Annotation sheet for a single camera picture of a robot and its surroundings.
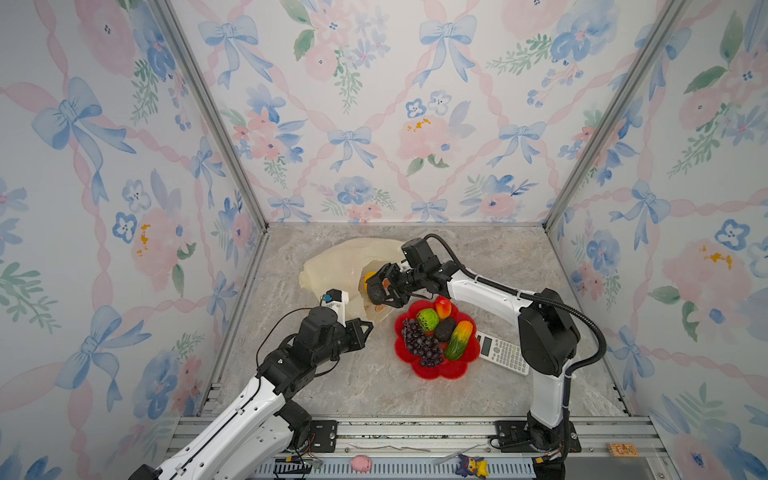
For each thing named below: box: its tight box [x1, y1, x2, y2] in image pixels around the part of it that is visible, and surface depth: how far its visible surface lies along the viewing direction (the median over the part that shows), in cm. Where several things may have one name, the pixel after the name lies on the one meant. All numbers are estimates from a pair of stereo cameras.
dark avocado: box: [365, 277, 386, 305], surface depth 83 cm
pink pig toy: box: [350, 455, 373, 474], surface depth 71 cm
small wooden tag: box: [606, 443, 640, 458], surface depth 73 cm
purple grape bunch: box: [402, 318, 444, 368], surface depth 87 cm
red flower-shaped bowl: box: [394, 300, 481, 380], surface depth 87 cm
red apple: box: [435, 296, 452, 319], surface depth 92 cm
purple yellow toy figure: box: [455, 454, 489, 478], surface depth 70 cm
